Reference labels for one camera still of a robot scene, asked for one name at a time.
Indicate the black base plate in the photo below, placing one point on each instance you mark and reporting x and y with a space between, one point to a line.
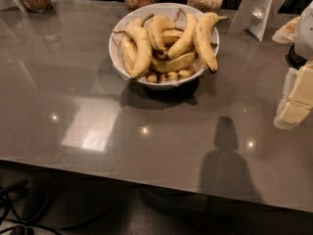
294 60

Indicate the short middle yellow banana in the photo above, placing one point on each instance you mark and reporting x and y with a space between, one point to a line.
171 36

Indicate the bagged bread at right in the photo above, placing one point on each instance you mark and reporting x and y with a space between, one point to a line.
286 33

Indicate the white object top left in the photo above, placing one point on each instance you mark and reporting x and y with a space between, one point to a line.
6 4

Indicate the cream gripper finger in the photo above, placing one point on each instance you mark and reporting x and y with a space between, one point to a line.
297 101

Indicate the white angular stand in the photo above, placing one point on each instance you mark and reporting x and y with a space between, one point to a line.
254 16

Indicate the white ceramic bowl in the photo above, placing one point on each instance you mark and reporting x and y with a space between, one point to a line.
115 48

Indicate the upper middle curved banana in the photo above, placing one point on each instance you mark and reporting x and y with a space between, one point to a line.
157 25

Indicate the far left inner banana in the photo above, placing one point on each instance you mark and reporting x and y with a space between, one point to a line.
129 50

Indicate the long left yellow banana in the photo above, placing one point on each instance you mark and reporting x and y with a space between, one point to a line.
144 49

